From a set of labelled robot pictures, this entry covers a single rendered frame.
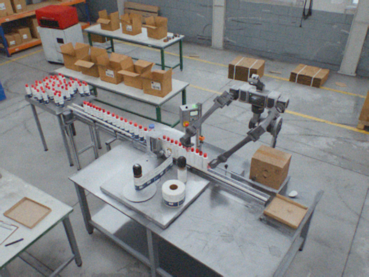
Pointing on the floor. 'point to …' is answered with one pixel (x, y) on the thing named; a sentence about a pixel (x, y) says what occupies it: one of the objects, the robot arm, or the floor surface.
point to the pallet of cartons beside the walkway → (364, 114)
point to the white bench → (35, 193)
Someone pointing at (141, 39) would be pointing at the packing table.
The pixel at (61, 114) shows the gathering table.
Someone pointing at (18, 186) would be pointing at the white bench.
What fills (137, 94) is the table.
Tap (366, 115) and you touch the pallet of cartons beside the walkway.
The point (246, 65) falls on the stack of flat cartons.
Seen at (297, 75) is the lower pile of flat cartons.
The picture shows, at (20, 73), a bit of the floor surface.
